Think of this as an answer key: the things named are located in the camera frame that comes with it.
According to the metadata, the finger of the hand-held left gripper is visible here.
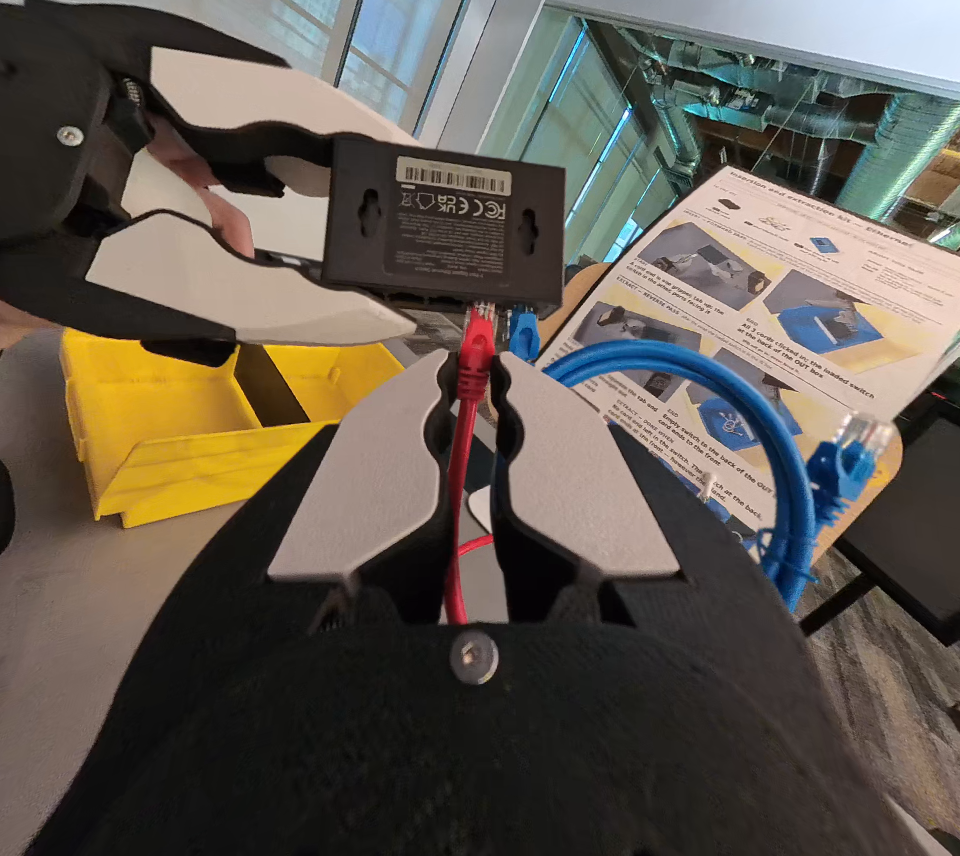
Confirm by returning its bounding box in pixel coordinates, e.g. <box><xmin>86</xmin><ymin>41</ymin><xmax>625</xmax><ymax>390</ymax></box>
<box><xmin>147</xmin><ymin>47</ymin><xmax>424</xmax><ymax>197</ymax></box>
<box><xmin>83</xmin><ymin>204</ymin><xmax>421</xmax><ymax>350</ymax></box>

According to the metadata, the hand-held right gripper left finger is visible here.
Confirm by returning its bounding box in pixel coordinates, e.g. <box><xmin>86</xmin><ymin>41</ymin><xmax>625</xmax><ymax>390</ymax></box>
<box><xmin>267</xmin><ymin>351</ymin><xmax>459</xmax><ymax>587</ymax></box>

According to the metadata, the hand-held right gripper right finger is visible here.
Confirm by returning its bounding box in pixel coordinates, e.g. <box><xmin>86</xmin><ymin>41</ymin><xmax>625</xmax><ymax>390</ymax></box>
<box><xmin>497</xmin><ymin>351</ymin><xmax>684</xmax><ymax>583</ymax></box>

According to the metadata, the red ethernet cable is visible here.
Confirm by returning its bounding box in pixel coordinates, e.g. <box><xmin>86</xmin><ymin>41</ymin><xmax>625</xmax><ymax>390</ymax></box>
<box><xmin>443</xmin><ymin>302</ymin><xmax>501</xmax><ymax>628</ymax></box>

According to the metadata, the yellow plastic bin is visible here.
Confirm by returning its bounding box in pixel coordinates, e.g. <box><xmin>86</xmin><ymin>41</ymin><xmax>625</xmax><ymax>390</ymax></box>
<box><xmin>60</xmin><ymin>327</ymin><xmax>409</xmax><ymax>526</ymax></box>

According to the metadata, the blue ethernet cable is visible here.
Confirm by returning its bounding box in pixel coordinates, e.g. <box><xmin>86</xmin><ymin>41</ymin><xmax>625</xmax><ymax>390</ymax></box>
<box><xmin>507</xmin><ymin>302</ymin><xmax>903</xmax><ymax>605</ymax></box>

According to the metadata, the black ethernet port box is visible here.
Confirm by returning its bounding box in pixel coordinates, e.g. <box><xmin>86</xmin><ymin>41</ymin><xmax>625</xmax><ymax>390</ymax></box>
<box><xmin>320</xmin><ymin>132</ymin><xmax>570</xmax><ymax>322</ymax></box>

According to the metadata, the person's left hand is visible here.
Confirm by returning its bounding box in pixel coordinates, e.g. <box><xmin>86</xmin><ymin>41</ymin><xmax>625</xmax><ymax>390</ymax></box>
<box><xmin>147</xmin><ymin>119</ymin><xmax>259</xmax><ymax>257</ymax></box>

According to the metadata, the printed instruction sheet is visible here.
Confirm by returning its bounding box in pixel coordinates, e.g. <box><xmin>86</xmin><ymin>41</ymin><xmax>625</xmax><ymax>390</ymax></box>
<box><xmin>533</xmin><ymin>164</ymin><xmax>960</xmax><ymax>530</ymax></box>

